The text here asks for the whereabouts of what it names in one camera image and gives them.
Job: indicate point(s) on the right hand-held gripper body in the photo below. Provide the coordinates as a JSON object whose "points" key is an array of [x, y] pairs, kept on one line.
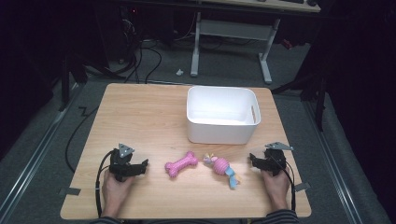
{"points": [[274, 161]]}

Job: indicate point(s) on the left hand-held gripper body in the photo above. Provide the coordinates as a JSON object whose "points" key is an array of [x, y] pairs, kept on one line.
{"points": [[120, 161]]}

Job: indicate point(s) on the pink bone toy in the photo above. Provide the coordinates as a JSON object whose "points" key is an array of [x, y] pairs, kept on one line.
{"points": [[180, 164]]}

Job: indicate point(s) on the white plastic storage bin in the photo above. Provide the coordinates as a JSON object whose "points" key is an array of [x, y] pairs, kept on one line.
{"points": [[222, 130]]}

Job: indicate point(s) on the person's right hand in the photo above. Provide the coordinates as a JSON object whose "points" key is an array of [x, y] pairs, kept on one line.
{"points": [[278, 188]]}

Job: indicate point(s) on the person's left hand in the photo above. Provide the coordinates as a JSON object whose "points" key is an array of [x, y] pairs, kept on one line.
{"points": [[113, 191]]}

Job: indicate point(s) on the grey tape strip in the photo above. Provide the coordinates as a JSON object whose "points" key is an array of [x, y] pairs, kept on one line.
{"points": [[302, 186], [70, 191]]}

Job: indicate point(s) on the dark metal stand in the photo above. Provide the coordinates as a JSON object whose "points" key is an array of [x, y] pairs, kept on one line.
{"points": [[65, 84], [319, 102]]}

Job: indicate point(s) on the crumpled white paper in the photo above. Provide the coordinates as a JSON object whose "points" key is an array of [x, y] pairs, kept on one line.
{"points": [[179, 72]]}

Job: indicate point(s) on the small red object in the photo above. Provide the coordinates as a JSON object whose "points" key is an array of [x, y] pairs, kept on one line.
{"points": [[287, 44]]}

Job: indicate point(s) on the white-legged wooden desk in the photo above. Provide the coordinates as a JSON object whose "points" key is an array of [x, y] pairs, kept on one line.
{"points": [[233, 29]]}

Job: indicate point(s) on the dark computer tower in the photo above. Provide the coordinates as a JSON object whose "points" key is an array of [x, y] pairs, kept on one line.
{"points": [[129, 28]]}

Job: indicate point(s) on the metal floor rail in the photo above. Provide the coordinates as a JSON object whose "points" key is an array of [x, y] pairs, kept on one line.
{"points": [[34, 155], [330, 161]]}

